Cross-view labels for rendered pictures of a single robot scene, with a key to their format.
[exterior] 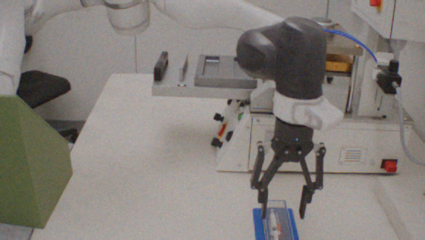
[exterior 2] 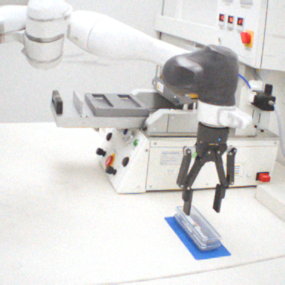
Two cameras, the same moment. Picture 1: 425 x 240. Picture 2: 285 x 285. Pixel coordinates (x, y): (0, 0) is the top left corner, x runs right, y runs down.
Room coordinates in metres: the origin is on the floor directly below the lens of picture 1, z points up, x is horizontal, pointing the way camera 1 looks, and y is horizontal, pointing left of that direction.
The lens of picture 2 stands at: (-0.22, 0.35, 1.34)
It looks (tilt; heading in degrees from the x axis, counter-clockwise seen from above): 18 degrees down; 341
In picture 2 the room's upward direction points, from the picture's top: 5 degrees clockwise
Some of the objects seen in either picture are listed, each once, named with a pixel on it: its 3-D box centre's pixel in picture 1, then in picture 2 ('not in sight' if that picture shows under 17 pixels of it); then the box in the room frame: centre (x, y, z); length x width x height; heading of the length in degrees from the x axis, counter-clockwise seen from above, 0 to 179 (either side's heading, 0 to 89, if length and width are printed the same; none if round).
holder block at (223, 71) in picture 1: (226, 69); (115, 104); (1.17, -0.03, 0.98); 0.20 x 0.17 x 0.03; 178
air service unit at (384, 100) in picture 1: (384, 85); (260, 105); (0.93, -0.42, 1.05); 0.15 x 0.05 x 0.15; 178
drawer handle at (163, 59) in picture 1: (161, 64); (57, 101); (1.17, 0.15, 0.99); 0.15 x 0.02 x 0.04; 178
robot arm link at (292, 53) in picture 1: (280, 49); (200, 70); (0.76, -0.12, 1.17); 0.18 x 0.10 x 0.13; 42
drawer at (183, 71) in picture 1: (209, 73); (99, 107); (1.17, 0.01, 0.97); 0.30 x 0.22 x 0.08; 88
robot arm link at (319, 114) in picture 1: (308, 108); (225, 115); (0.71, -0.17, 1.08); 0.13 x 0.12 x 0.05; 0
